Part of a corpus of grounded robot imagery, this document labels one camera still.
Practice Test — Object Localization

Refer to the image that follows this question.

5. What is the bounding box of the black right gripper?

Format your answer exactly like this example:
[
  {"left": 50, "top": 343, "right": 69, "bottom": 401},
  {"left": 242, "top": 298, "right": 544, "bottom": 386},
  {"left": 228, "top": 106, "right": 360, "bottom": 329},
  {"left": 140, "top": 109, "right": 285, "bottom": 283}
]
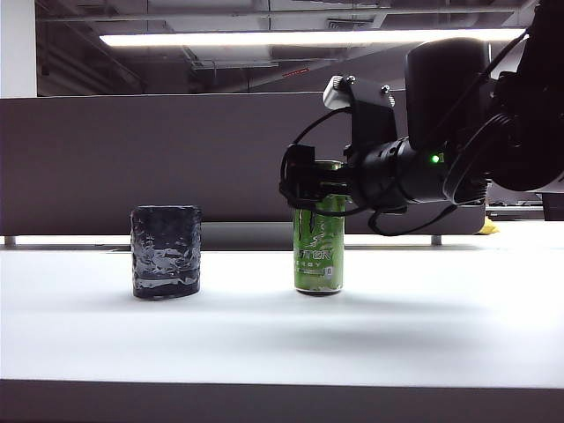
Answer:
[{"left": 281, "top": 137, "right": 418, "bottom": 211}]

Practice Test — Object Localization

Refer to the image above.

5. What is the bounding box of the green energy drink can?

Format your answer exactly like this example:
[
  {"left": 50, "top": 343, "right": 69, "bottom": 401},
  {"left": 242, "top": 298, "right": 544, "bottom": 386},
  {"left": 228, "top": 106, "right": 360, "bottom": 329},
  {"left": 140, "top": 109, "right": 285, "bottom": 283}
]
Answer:
[{"left": 293, "top": 160, "right": 345, "bottom": 296}]

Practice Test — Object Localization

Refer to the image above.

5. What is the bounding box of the dark textured glass cup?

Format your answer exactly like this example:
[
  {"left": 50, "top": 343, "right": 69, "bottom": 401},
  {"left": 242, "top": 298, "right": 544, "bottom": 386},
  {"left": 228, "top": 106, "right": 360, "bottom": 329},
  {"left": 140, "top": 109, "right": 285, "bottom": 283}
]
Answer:
[{"left": 130, "top": 204, "right": 204, "bottom": 302}]

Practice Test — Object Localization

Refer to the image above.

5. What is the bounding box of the dark grey desk divider panel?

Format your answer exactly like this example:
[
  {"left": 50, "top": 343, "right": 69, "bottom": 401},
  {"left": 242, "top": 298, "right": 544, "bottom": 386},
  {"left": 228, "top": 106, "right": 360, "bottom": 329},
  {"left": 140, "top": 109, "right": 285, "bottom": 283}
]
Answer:
[{"left": 0, "top": 91, "right": 486, "bottom": 237}]

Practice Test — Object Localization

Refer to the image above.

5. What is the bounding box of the long ceiling light strip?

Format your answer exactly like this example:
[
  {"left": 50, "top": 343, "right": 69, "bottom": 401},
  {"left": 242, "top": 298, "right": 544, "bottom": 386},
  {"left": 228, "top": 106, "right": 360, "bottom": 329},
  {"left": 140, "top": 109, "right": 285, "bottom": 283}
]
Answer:
[{"left": 99, "top": 28, "right": 530, "bottom": 48}]

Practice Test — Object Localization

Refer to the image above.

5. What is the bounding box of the ceiling air vent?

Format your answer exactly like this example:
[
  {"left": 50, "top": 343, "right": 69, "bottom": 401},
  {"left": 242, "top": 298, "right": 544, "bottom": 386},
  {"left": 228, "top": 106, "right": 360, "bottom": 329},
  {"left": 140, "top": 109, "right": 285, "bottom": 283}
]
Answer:
[{"left": 324, "top": 17, "right": 376, "bottom": 31}]

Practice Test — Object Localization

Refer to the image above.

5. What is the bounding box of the grey background desk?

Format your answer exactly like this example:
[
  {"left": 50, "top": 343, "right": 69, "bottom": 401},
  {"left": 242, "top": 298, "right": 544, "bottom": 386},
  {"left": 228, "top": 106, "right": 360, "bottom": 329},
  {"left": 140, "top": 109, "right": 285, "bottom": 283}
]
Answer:
[{"left": 484, "top": 193, "right": 544, "bottom": 220}]

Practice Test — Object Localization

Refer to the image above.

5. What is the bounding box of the dark background cabinet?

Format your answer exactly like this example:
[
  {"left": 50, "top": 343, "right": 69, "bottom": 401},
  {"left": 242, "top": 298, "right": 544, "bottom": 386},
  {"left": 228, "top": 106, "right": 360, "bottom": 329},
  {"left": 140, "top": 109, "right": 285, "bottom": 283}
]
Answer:
[{"left": 542, "top": 192, "right": 564, "bottom": 221}]

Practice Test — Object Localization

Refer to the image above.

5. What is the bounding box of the grey cable tray cover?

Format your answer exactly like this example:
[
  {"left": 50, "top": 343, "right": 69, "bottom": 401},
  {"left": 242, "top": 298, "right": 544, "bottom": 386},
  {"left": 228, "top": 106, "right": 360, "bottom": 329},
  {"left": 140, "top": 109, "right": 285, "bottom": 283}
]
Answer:
[{"left": 200, "top": 221, "right": 296, "bottom": 252}]

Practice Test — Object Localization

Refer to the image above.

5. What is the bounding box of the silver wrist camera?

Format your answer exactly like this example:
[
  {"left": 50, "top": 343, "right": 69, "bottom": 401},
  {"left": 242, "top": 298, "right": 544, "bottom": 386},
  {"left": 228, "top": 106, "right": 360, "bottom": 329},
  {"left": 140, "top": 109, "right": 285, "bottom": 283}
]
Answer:
[{"left": 323, "top": 75, "right": 354, "bottom": 111}]

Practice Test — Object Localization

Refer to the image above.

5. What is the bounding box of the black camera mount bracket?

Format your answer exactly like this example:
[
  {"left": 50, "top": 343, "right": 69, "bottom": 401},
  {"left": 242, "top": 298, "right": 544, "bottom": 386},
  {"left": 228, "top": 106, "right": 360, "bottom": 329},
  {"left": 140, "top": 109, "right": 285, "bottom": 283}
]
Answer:
[{"left": 347, "top": 79, "right": 397, "bottom": 153}]

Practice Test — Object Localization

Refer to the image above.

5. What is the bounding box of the black camera cable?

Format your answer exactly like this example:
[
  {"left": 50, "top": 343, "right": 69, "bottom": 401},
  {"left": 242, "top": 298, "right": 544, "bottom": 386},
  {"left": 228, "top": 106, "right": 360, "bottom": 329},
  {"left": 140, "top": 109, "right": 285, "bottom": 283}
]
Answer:
[{"left": 278, "top": 108, "right": 457, "bottom": 238}]

